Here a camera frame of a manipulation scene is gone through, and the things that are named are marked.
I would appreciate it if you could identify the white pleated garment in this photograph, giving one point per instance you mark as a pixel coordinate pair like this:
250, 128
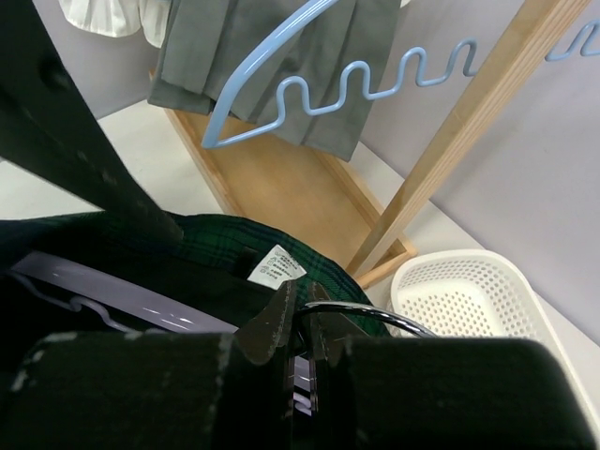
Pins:
206, 30

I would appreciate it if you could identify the wooden clothes rack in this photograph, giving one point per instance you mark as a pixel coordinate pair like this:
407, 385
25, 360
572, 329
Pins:
318, 198

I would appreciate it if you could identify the green plaid skirt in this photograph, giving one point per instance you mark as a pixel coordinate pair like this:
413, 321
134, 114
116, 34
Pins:
209, 269

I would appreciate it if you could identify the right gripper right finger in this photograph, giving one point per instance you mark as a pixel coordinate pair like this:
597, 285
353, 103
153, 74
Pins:
428, 392

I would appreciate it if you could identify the grey skirt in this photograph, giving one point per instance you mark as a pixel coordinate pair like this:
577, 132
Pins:
195, 87

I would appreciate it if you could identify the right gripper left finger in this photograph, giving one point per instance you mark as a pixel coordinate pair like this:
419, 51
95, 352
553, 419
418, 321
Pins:
112, 390

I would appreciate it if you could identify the purple plastic hanger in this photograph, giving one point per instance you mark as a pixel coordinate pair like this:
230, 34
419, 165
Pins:
100, 292

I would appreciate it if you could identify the white plastic basket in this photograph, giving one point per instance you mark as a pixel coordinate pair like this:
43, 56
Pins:
476, 293

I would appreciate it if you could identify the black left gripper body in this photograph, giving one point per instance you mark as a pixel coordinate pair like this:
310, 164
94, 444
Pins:
48, 130

